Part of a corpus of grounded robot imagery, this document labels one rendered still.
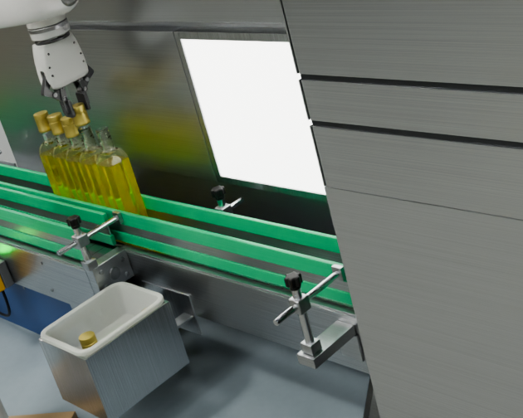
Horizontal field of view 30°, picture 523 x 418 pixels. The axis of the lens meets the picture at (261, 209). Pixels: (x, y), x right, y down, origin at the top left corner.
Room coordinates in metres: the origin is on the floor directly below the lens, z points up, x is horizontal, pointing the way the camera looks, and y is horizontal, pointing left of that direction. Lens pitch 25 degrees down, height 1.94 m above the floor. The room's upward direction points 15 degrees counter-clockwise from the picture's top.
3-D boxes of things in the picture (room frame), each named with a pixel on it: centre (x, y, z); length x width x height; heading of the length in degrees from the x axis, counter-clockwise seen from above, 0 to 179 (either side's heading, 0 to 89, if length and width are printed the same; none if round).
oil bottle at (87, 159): (2.03, 0.33, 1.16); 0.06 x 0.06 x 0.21; 39
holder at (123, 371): (1.75, 0.35, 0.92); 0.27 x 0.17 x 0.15; 129
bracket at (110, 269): (1.90, 0.36, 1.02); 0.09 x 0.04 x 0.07; 129
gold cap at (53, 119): (2.12, 0.40, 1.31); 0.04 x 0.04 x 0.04
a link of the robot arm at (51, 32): (2.03, 0.33, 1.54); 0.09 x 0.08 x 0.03; 129
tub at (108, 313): (1.73, 0.37, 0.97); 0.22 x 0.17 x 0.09; 129
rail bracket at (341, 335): (1.39, -0.04, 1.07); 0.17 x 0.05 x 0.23; 129
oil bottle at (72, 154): (2.07, 0.36, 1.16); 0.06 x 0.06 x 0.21; 38
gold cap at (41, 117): (2.16, 0.43, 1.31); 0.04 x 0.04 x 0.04
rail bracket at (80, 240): (1.88, 0.37, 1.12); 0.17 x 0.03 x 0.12; 129
